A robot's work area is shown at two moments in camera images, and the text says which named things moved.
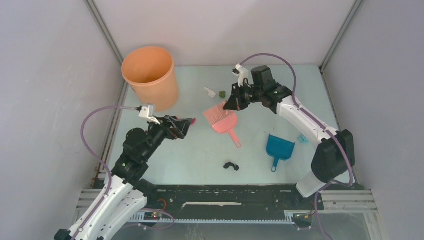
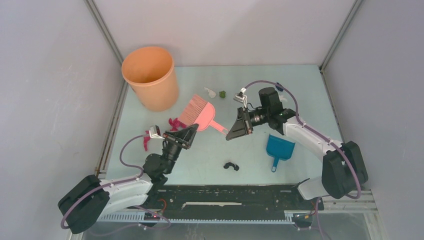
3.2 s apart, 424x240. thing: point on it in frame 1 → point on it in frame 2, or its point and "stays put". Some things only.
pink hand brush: [223, 121] → [198, 111]
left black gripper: [180, 127] → [188, 133]
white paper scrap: [211, 93] stays put
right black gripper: [235, 102] → [241, 128]
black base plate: [231, 199] stays put
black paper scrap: [236, 167] stays put
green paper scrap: [222, 94] stays put
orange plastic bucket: [150, 72] stays put
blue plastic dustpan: [279, 148] stays put
